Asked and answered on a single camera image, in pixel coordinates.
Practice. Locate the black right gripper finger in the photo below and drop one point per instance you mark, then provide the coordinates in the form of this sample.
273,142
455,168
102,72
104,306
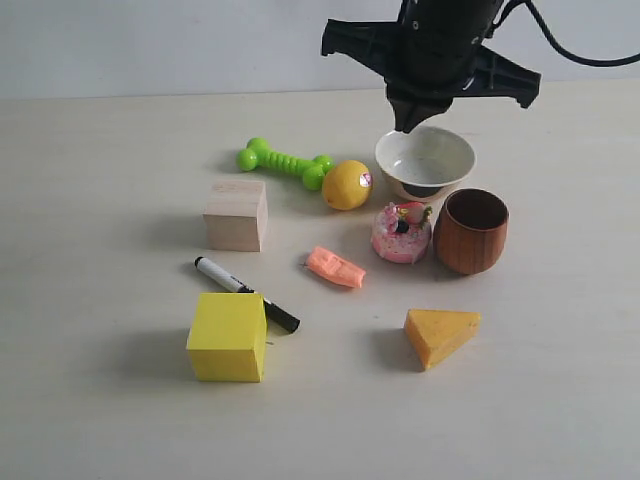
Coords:
403,114
425,109

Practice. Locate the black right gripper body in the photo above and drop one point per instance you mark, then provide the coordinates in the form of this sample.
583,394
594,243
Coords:
433,53

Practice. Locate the soft orange putty piece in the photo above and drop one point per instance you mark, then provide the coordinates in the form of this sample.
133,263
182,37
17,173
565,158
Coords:
334,268

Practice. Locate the white speckled ceramic bowl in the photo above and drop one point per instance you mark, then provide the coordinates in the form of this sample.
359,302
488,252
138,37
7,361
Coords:
424,165

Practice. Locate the yellow lemon with sticker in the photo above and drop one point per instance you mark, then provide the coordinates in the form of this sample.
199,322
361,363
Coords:
347,186

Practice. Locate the pink toy donut cake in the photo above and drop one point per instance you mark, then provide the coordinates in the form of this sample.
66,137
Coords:
401,233

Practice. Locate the brown wooden cup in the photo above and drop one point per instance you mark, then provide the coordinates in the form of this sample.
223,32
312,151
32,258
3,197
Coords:
470,232

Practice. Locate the green rubber bone toy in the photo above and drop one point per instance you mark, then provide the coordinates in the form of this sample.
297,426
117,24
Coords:
258,153

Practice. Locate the light wooden cube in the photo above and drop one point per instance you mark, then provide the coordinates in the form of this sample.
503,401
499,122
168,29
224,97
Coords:
236,216

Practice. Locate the yellow cheese wedge toy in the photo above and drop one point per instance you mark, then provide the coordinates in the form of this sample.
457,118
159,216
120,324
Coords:
436,334

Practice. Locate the black white marker pen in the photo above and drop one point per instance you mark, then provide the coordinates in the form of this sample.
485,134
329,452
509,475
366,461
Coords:
281,317

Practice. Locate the yellow foam cube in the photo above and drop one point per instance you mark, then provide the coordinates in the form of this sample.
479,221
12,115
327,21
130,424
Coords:
227,338

